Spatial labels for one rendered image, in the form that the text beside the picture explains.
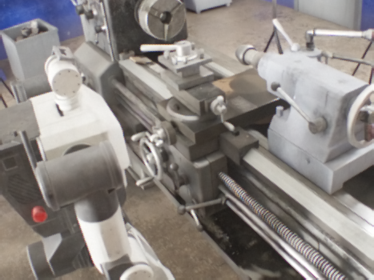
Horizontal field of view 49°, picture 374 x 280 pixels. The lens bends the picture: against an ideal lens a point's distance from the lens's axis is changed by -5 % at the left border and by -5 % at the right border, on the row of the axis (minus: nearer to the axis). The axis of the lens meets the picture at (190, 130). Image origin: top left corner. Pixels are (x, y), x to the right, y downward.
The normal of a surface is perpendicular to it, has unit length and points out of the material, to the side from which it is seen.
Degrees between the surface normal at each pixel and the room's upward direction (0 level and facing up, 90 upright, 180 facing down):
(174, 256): 0
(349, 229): 36
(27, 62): 90
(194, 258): 0
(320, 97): 82
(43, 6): 90
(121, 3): 90
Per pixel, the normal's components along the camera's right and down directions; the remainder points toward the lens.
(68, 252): 0.42, 0.45
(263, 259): -0.11, -0.84
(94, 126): 0.20, -0.33
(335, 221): -0.59, -0.48
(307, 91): -0.86, 0.23
